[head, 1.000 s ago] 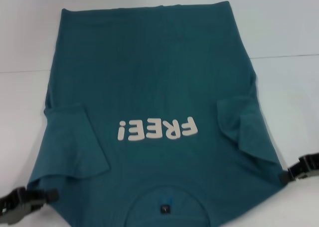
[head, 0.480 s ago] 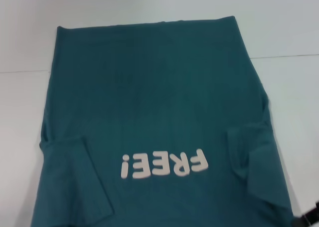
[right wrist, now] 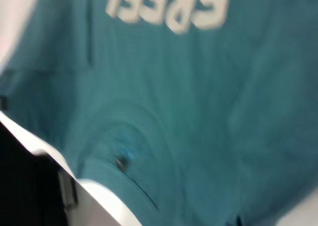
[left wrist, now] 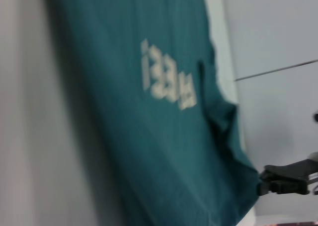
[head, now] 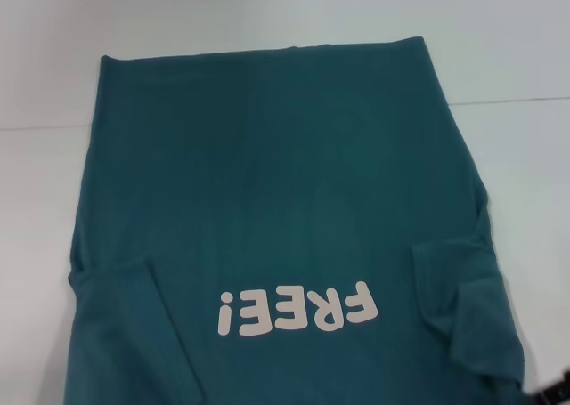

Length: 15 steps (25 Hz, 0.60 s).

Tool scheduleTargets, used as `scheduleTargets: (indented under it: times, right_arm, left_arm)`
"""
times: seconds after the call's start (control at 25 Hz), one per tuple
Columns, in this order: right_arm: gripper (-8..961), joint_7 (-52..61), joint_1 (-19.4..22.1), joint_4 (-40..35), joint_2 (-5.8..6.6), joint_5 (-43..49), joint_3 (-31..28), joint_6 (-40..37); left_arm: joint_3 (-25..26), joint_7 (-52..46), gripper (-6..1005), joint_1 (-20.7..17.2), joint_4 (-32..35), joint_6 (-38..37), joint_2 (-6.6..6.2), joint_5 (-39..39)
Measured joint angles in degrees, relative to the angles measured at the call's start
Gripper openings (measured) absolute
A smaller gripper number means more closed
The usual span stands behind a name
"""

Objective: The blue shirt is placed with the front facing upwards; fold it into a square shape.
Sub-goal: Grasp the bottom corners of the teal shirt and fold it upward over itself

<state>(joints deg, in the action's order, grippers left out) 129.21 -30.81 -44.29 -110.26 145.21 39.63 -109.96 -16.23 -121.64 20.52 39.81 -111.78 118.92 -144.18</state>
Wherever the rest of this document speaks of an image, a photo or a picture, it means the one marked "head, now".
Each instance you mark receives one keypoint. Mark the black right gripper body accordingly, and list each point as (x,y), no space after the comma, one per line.
(556,389)

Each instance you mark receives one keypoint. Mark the teal t-shirt with FREE print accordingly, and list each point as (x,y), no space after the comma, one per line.
(267,178)

